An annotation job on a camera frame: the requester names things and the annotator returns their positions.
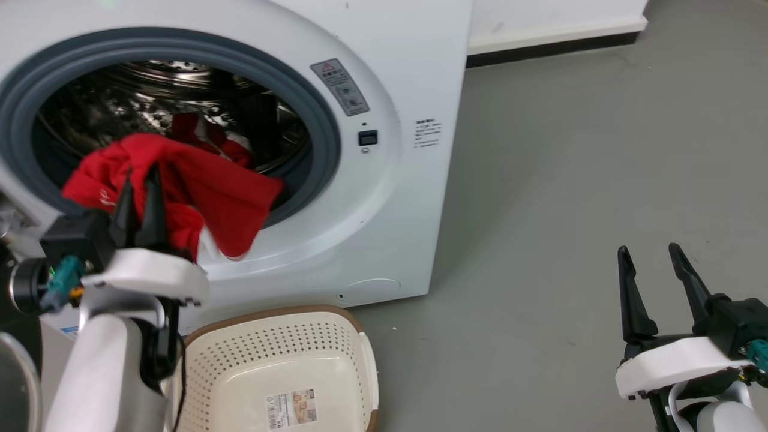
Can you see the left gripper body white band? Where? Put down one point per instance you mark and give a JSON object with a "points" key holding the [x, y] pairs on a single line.
{"points": [[150, 273]]}

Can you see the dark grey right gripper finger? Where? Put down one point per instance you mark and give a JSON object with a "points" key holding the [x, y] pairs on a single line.
{"points": [[690, 282], [633, 300]]}

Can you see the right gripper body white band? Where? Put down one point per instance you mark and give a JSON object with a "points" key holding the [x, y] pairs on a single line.
{"points": [[678, 363]]}

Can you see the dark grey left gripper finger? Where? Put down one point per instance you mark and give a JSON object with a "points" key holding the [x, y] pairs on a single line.
{"points": [[125, 213], [153, 210]]}

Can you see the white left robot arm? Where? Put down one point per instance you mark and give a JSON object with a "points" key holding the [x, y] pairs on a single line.
{"points": [[102, 372]]}

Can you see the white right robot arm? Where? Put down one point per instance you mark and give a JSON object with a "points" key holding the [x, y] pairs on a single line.
{"points": [[723, 417]]}

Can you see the steel washing machine drum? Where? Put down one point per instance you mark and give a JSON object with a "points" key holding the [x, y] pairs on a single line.
{"points": [[120, 102]]}

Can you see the cream perforated laundry basket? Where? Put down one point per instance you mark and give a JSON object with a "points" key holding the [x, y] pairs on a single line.
{"points": [[288, 354]]}

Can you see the washing machine door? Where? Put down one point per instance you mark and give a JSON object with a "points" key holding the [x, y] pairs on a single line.
{"points": [[18, 384]]}

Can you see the basket product label sticker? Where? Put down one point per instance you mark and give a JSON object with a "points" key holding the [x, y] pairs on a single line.
{"points": [[291, 409]]}

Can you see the white front-load washing machine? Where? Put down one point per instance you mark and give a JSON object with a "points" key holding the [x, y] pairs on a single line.
{"points": [[396, 228]]}

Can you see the red and white garment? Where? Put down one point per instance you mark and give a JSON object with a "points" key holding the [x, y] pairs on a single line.
{"points": [[198, 129]]}

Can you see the grey rubber door gasket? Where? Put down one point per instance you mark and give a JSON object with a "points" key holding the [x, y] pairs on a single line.
{"points": [[324, 150]]}

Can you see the grey warning sticker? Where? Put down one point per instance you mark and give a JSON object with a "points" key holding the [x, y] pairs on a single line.
{"points": [[340, 87]]}

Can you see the round filter cover panel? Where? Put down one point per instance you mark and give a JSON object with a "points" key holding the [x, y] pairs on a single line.
{"points": [[373, 289]]}

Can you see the black door latch socket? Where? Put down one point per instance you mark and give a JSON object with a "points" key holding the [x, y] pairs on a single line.
{"points": [[368, 138]]}

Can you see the small printed text label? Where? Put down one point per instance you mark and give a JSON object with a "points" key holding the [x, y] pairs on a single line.
{"points": [[428, 133]]}

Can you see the white ledge with black baseboard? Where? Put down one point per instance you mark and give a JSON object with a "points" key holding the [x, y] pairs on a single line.
{"points": [[552, 30]]}

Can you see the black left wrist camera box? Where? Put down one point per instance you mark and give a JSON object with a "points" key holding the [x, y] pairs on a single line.
{"points": [[75, 237]]}

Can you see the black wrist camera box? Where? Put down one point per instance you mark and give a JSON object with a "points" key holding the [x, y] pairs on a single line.
{"points": [[735, 324], [75, 237]]}

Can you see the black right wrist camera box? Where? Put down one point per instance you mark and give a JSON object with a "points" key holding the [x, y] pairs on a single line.
{"points": [[735, 324]]}

